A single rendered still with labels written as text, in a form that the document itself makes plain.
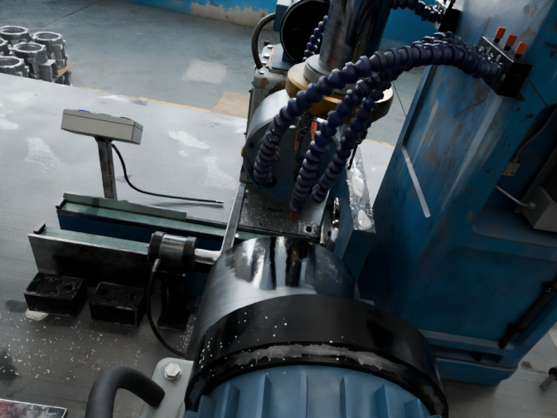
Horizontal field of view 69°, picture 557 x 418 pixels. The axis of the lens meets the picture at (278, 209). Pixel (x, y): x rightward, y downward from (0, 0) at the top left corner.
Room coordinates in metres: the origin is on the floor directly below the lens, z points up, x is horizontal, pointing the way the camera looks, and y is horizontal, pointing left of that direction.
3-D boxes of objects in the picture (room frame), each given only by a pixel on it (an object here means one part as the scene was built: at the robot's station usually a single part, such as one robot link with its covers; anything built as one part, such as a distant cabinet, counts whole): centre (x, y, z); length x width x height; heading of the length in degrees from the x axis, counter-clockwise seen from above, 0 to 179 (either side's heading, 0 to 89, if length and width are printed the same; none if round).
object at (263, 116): (1.03, 0.00, 1.04); 0.37 x 0.25 x 0.25; 3
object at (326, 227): (0.68, -0.11, 1.02); 0.15 x 0.02 x 0.15; 3
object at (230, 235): (0.64, 0.09, 1.01); 0.26 x 0.04 x 0.03; 3
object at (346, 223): (0.68, -0.18, 0.97); 0.30 x 0.11 x 0.34; 3
